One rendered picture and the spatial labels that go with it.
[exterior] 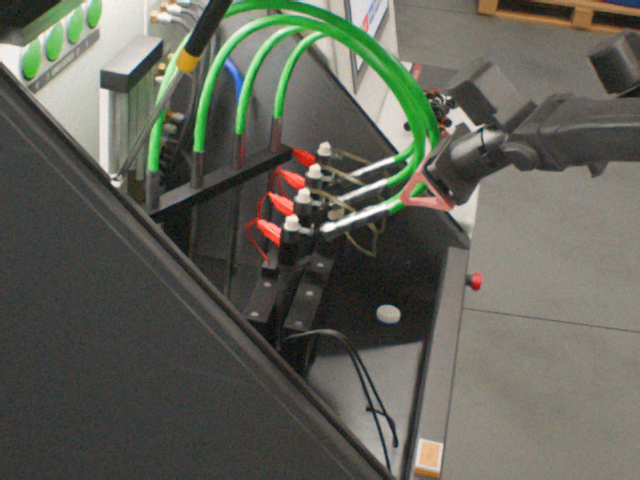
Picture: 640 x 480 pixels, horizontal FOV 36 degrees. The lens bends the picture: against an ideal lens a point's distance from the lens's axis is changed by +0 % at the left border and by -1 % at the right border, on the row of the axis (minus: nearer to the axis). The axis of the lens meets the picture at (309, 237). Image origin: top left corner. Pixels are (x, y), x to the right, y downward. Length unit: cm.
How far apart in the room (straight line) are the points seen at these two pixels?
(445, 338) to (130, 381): 54
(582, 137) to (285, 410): 42
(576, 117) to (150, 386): 54
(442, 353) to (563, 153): 47
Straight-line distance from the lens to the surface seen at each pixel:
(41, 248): 106
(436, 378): 140
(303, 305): 144
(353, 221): 133
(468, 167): 121
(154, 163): 137
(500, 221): 379
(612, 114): 101
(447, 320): 151
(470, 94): 115
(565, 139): 106
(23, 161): 102
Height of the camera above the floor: 181
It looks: 31 degrees down
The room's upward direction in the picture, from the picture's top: 7 degrees clockwise
